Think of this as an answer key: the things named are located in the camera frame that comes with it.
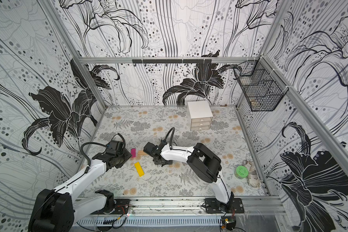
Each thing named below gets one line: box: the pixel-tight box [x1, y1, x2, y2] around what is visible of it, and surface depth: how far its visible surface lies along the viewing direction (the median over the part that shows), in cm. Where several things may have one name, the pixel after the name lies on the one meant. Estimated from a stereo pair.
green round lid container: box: [233, 164, 249, 179], surface depth 82 cm
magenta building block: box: [130, 148, 137, 158], surface depth 95 cm
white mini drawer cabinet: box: [187, 100, 214, 131], surface depth 100 cm
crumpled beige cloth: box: [242, 159, 262, 189], surface depth 81 cm
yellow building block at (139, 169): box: [134, 161, 145, 177], surface depth 88 cm
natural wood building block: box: [137, 149, 148, 156], surface depth 95 cm
